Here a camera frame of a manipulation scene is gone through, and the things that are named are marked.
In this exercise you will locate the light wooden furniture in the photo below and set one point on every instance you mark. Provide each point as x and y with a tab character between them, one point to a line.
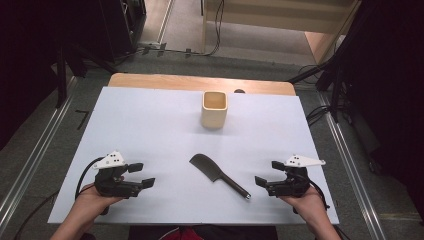
283	13

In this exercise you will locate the person's red and black clothing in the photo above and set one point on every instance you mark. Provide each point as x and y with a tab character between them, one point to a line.
186	234

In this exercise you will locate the dark cabinet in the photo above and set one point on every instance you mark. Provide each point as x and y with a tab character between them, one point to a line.
120	26

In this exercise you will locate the wooden table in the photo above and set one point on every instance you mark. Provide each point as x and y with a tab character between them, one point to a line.
150	81

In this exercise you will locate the person's right hand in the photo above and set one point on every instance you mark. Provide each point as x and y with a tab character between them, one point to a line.
310	205

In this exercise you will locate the black metal stand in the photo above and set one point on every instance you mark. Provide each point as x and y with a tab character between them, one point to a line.
61	76
335	93

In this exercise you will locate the black cleaver knife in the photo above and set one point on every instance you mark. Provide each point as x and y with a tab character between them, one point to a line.
205	165

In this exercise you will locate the person's left hand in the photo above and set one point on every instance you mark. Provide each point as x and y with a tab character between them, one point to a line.
90	203

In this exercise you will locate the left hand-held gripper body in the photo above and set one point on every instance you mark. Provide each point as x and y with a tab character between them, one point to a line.
111	183

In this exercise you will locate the metal floor rail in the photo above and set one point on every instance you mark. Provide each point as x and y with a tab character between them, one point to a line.
350	173
165	20
33	160

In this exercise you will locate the beige square holder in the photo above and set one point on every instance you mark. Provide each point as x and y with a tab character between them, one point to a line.
213	118

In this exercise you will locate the white board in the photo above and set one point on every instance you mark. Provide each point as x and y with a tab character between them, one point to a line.
150	126

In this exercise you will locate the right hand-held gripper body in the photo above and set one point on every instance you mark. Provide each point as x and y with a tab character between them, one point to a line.
293	183

